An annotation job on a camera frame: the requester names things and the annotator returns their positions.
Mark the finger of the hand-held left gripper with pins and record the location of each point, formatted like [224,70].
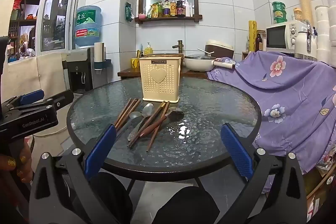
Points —
[31,96]
[63,99]

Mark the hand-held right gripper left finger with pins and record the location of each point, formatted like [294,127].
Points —
[101,151]

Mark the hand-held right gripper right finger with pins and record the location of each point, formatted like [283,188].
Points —
[236,151]

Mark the pile of brown wooden chopsticks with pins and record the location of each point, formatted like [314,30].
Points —
[157,121]

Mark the cream plastic utensil holder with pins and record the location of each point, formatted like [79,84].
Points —
[160,82]

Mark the person's left forearm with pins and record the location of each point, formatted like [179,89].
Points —
[10,200]

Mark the person's left hand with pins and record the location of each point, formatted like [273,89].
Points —
[15,167]

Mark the beige cloth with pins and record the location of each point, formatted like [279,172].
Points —
[36,71]

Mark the white water dispenser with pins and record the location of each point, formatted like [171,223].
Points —
[77,69]

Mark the small steel spoon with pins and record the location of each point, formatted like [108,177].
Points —
[135,115]

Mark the white paper cup tube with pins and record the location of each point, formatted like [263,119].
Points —
[99,52]

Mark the large steel spoon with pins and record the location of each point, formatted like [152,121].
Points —
[147,109]

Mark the person's right leg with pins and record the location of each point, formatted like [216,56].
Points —
[189,205]

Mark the dark wooden counter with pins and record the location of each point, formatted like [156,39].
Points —
[131,73]

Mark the purple floral cloth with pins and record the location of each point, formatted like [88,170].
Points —
[286,98]

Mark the blue water jug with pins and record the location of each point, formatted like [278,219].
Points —
[88,26]

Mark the yellow mug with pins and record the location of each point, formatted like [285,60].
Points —
[135,62]

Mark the cardboard box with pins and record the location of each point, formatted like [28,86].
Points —
[319,197]

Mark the white pot with glass lid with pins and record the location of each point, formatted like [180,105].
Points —
[199,62]

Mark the red artificial flower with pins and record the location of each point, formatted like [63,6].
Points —
[19,0]

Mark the yellow soap dispenser bottle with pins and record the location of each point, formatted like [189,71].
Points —
[148,49]

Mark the brown and white rice cooker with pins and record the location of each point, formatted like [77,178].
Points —
[220,48]

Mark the white ladle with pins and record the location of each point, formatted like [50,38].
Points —
[206,51]

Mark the green hanging packet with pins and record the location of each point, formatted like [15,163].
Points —
[128,12]

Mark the brown glass bottle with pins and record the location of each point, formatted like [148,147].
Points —
[259,43]

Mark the small pink bowl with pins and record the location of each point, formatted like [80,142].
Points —
[142,15]

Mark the yellow roll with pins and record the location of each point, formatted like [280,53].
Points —
[252,36]

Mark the round ceramic wash basin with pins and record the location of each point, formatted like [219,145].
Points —
[170,54]

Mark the bronze faucet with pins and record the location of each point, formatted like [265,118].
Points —
[179,47]

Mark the white microwave oven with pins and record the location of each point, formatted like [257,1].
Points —
[277,36]

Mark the wooden framed mirror shelf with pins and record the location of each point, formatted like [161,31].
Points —
[140,3]

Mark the white thermos kettle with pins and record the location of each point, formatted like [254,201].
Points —
[304,43]

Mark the green round tin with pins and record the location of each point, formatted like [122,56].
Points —
[279,18]
[278,6]

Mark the row of condiment bottles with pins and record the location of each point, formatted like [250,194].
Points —
[179,7]

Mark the yellow lidded jar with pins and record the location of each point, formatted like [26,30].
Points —
[297,14]

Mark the stacks of white plastic cups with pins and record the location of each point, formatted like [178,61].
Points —
[326,27]

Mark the blue wall cup holder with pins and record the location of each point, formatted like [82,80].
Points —
[105,64]

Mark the sliding window with metal frame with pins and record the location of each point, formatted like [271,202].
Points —
[56,19]

